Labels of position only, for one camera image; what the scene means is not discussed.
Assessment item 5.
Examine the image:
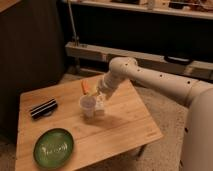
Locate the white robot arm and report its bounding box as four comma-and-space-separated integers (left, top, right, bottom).
97, 57, 213, 171

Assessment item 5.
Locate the white ceramic cup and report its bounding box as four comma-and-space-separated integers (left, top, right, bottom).
79, 95, 96, 117

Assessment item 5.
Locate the upper wooden shelf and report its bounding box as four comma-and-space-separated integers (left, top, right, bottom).
62, 0, 213, 20

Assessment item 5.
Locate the orange carrot toy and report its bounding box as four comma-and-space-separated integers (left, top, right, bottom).
81, 80, 90, 95

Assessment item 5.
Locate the green glass plate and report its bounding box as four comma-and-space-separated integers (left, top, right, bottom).
33, 128, 74, 170

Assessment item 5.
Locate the metal stand pole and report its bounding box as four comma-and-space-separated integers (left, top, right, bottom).
67, 0, 79, 46

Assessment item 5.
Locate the long grey case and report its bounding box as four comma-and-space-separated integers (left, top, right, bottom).
65, 42, 213, 81

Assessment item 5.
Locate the wooden folding table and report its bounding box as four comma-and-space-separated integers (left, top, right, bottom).
15, 80, 162, 171

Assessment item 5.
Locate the black striped box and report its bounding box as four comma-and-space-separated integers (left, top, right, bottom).
30, 99, 58, 119

